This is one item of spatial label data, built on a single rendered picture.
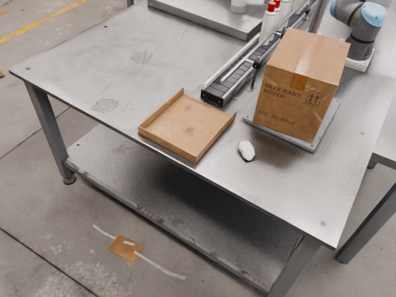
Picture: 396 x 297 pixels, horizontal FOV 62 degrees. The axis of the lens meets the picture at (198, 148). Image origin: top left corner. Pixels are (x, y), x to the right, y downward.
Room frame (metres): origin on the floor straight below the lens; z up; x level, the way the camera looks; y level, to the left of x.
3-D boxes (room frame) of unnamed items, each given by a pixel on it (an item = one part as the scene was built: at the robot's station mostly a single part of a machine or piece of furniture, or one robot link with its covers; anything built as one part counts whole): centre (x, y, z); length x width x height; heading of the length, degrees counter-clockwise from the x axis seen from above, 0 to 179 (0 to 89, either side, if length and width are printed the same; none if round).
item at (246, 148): (0.83, -0.18, 0.85); 0.08 x 0.07 x 0.04; 168
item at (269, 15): (1.54, -0.28, 0.98); 0.05 x 0.05 x 0.20
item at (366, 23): (1.55, -0.75, 1.04); 0.13 x 0.12 x 0.14; 38
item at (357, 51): (1.55, -0.75, 0.92); 0.15 x 0.15 x 0.10
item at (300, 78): (1.07, -0.37, 0.99); 0.30 x 0.24 x 0.27; 159
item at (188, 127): (0.95, 0.04, 0.85); 0.30 x 0.26 x 0.04; 151
